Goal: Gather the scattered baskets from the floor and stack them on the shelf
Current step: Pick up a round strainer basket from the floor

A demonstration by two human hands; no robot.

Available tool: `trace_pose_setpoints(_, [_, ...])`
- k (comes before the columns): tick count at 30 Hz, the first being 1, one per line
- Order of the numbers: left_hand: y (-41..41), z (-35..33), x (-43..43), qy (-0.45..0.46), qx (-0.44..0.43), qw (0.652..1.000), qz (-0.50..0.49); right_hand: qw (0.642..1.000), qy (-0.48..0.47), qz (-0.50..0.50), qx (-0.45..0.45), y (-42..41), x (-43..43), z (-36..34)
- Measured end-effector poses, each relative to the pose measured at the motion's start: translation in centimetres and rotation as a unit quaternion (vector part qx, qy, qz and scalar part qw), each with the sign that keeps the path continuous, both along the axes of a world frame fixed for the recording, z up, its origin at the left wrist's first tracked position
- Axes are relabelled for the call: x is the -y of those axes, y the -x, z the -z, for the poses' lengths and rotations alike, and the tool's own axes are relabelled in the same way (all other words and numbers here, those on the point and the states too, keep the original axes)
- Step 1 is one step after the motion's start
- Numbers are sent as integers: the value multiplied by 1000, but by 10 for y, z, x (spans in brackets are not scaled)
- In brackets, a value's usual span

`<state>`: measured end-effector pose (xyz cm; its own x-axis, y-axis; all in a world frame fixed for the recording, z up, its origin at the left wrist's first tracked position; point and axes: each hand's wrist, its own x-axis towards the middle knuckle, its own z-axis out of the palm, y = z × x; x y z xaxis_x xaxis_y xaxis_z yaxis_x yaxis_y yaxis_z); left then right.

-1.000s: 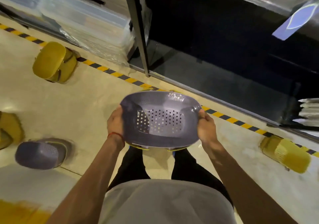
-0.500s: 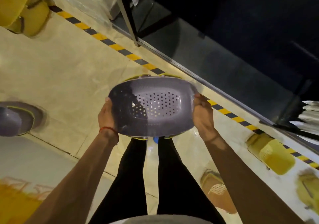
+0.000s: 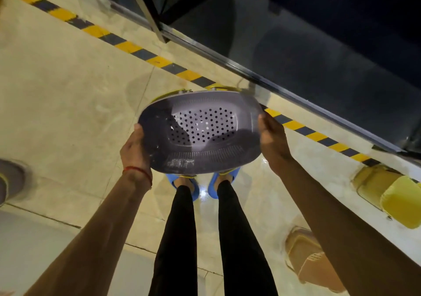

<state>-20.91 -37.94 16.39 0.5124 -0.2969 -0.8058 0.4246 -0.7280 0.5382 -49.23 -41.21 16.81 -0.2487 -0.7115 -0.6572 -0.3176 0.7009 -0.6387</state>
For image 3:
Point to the person's left hand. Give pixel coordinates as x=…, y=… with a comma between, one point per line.
x=133, y=156

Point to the person's right hand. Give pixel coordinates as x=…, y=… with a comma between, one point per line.
x=274, y=144

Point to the black metal shelf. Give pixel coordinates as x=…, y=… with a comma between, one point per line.
x=296, y=42

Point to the brown basket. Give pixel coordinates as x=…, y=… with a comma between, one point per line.
x=315, y=266

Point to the person's right forearm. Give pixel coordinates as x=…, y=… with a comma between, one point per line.
x=345, y=233

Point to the person's left forearm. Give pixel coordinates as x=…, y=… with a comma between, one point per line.
x=92, y=240

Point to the blue left slipper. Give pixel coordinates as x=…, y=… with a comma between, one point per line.
x=195, y=190

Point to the blue slipper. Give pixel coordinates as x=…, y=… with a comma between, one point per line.
x=195, y=190
x=213, y=190

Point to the blue right slipper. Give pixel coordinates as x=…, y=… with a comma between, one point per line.
x=213, y=190

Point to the black trousers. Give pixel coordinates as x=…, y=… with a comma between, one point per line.
x=177, y=246

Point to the yellow grey display platform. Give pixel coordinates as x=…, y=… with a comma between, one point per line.
x=33, y=246

